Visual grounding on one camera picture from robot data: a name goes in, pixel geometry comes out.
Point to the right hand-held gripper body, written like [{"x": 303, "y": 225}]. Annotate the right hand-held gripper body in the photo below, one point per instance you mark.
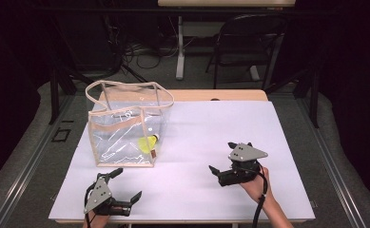
[{"x": 244, "y": 155}]

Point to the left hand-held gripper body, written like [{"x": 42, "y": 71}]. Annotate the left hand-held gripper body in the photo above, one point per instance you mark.
[{"x": 101, "y": 194}]

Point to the clear plastic tote bag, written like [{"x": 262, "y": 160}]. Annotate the clear plastic tote bag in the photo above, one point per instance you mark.
[{"x": 122, "y": 139}]

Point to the yellow shuttlecock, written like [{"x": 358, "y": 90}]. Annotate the yellow shuttlecock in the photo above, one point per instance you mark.
[{"x": 147, "y": 144}]

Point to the person's left hand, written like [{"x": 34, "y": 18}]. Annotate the person's left hand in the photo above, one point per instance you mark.
[{"x": 93, "y": 221}]

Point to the person's right hand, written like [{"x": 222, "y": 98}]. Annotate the person's right hand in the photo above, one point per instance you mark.
[{"x": 255, "y": 188}]

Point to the white table board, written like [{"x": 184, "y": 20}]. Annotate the white table board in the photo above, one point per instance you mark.
[{"x": 185, "y": 142}]

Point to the dark table grommet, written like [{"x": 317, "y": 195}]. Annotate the dark table grommet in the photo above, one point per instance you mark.
[{"x": 215, "y": 99}]

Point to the wooden table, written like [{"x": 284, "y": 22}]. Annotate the wooden table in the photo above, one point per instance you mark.
[{"x": 236, "y": 95}]

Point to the black metal stand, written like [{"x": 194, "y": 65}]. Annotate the black metal stand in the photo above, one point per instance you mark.
[
  {"x": 54, "y": 95},
  {"x": 314, "y": 95}
]

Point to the black folding chair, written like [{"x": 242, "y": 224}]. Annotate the black folding chair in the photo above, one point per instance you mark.
[{"x": 249, "y": 38}]

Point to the white desk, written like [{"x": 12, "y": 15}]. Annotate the white desk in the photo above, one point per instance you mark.
[{"x": 180, "y": 47}]

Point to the black floor socket frame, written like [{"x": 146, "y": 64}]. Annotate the black floor socket frame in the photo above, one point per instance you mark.
[{"x": 53, "y": 139}]

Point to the metal floor rail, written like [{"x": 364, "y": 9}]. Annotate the metal floor rail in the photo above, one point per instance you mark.
[
  {"x": 30, "y": 164},
  {"x": 334, "y": 171}
]

